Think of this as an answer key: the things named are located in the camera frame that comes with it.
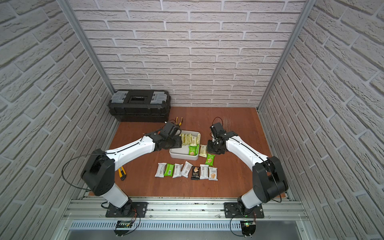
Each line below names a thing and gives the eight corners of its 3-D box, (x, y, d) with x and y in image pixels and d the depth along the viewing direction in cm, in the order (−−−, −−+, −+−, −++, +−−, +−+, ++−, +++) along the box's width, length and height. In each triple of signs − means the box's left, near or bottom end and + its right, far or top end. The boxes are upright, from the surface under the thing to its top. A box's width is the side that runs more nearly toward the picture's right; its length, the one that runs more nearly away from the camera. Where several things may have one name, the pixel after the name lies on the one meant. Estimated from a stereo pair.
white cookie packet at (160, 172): (155, 177, 87) (154, 176, 85) (157, 164, 92) (157, 162, 90) (164, 177, 87) (163, 176, 85) (166, 164, 92) (165, 162, 90)
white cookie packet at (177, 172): (172, 178, 86) (172, 177, 85) (174, 164, 91) (173, 163, 90) (181, 178, 86) (181, 177, 85) (182, 164, 92) (182, 163, 90)
